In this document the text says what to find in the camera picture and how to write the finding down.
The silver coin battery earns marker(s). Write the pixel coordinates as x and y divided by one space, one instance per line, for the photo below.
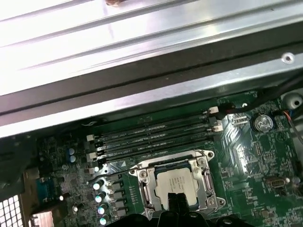
262 123

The silver square CPU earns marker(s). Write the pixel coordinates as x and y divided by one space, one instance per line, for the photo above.
170 179

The metal board port connector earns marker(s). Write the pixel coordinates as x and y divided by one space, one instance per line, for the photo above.
275 182

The blue rear port connector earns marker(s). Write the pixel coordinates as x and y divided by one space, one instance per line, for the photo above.
46 191

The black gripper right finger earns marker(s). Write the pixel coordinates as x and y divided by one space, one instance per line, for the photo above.
182 203

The metal socket cover frame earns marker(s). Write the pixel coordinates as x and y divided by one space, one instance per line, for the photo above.
199 170

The RAM slot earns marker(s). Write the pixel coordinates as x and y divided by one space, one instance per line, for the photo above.
154 123
154 141
154 150
154 132

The silver round capacitor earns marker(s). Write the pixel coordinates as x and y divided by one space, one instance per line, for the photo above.
99 198
96 186
101 210
103 221

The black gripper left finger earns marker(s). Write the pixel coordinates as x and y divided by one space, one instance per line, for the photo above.
172 203

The CPU socket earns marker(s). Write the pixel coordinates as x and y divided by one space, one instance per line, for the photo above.
196 153

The black open PC case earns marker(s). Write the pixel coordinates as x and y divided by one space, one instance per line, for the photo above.
142 75

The blue round capacitor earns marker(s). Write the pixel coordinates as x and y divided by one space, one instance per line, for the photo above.
72 151
72 158

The green motherboard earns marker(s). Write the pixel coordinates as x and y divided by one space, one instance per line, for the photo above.
248 153

